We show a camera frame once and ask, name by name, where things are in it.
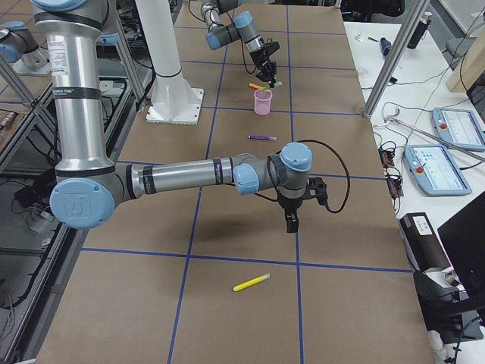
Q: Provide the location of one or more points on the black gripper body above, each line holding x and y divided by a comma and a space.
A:
261, 58
289, 205

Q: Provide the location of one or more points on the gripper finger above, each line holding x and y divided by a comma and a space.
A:
289, 223
261, 77
294, 223
271, 81

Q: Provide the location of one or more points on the green highlighter pen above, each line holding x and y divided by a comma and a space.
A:
277, 84

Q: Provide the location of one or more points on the yellow highlighter pen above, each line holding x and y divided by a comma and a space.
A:
251, 282

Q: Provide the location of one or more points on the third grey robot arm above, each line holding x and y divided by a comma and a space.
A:
20, 49

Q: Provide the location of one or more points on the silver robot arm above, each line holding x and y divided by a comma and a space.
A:
242, 28
89, 185

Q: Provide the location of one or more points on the pink mesh pen holder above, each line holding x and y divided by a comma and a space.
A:
262, 101

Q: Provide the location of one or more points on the purple marker pen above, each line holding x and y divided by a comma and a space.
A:
261, 137

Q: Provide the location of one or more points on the near blue teach pendant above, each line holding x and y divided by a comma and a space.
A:
435, 171

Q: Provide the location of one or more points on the blue teach pendant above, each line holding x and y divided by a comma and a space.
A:
435, 171
459, 127

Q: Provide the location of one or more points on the black box with label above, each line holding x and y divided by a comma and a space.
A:
421, 243

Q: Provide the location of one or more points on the black monitor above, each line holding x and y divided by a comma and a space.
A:
462, 237

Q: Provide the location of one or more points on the far blue teach pendant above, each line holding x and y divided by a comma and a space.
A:
459, 127

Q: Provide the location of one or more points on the black water bottle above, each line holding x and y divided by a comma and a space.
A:
420, 30

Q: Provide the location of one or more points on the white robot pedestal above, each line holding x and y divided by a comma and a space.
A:
173, 100

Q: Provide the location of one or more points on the aluminium frame post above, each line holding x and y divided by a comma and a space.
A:
406, 30

